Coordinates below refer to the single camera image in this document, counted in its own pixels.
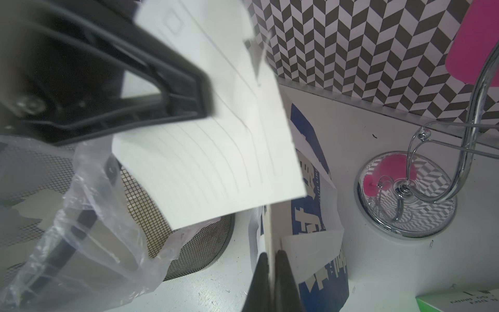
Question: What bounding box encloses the pile of receipt scraps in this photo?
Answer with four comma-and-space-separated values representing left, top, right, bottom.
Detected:
13, 189, 63, 220

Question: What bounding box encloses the mesh waste bin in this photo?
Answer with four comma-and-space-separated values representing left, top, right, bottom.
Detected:
1, 136, 234, 289

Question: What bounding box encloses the blue paper bag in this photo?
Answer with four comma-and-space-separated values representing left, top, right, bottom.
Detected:
249, 105, 349, 311

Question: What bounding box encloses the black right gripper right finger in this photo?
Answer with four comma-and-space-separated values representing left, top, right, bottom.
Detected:
274, 250, 305, 312

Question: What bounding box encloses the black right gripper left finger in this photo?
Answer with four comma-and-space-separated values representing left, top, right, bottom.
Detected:
242, 253, 271, 312

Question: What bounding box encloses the green white bag right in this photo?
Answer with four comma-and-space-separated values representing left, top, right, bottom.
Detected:
416, 289, 498, 312

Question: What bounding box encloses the chrome wire ornament stand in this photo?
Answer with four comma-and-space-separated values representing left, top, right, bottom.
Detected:
356, 46, 498, 239

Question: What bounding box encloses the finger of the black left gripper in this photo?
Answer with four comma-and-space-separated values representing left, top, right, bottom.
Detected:
1, 1, 213, 146

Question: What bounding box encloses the pink hourglass ornament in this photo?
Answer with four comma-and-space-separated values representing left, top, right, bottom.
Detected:
445, 0, 498, 85

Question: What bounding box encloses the clear plastic bin liner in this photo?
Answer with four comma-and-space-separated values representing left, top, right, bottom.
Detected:
1, 136, 220, 311

